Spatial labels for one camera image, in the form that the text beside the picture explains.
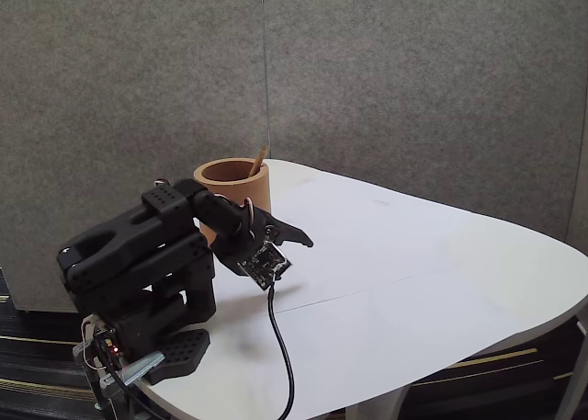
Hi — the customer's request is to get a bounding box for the black camera cable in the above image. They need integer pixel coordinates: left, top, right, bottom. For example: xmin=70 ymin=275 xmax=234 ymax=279
xmin=96 ymin=279 xmax=295 ymax=420

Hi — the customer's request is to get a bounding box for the grey felt partition panel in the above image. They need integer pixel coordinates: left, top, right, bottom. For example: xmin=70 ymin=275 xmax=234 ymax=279
xmin=565 ymin=0 xmax=588 ymax=255
xmin=264 ymin=0 xmax=581 ymax=245
xmin=0 ymin=0 xmax=272 ymax=313

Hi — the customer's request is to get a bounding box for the bare camera circuit board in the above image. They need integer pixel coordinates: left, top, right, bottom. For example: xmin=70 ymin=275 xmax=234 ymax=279
xmin=236 ymin=243 xmax=294 ymax=292

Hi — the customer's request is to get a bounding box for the white table leg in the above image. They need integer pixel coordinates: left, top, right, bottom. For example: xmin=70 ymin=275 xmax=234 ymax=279
xmin=345 ymin=385 xmax=410 ymax=420
xmin=554 ymin=316 xmax=588 ymax=420

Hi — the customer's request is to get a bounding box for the metal table clamp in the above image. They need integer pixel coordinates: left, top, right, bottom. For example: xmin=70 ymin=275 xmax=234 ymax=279
xmin=94 ymin=350 xmax=165 ymax=412

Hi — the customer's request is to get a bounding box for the brown cylindrical pen holder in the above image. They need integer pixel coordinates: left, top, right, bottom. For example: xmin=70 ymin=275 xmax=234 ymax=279
xmin=192 ymin=158 xmax=274 ymax=252

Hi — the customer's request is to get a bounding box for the brown pen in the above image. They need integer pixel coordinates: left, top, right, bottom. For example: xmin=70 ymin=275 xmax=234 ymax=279
xmin=248 ymin=145 xmax=269 ymax=179

